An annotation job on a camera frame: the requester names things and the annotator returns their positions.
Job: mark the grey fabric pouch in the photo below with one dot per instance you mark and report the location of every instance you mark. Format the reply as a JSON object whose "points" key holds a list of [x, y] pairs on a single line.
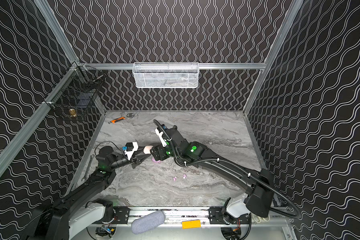
{"points": [[148, 222]]}

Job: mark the white mesh wall basket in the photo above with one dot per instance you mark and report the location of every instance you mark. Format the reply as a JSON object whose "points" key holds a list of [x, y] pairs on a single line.
{"points": [[165, 75]]}

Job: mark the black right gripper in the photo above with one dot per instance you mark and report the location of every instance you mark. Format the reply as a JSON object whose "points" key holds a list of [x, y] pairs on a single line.
{"points": [[157, 151]]}

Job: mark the brass fitting in basket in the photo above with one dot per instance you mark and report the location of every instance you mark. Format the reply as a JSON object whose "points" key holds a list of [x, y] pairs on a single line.
{"points": [[73, 113]]}

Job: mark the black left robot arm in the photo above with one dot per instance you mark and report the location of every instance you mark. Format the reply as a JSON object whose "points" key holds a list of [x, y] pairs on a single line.
{"points": [[68, 216]]}

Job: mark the black wire wall basket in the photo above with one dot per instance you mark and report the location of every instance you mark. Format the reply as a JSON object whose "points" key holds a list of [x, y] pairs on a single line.
{"points": [[79, 93]]}

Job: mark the orange handled adjustable wrench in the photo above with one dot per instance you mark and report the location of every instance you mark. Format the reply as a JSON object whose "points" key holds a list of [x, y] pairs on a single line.
{"points": [[130, 115]]}

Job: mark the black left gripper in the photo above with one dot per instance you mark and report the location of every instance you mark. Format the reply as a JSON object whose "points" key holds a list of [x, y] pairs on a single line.
{"points": [[135, 158]]}

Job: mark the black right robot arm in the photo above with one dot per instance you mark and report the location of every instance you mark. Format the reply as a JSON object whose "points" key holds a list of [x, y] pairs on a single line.
{"points": [[259, 196]]}

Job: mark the yellow block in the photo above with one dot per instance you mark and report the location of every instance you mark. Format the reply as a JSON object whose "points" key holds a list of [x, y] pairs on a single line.
{"points": [[191, 224]]}

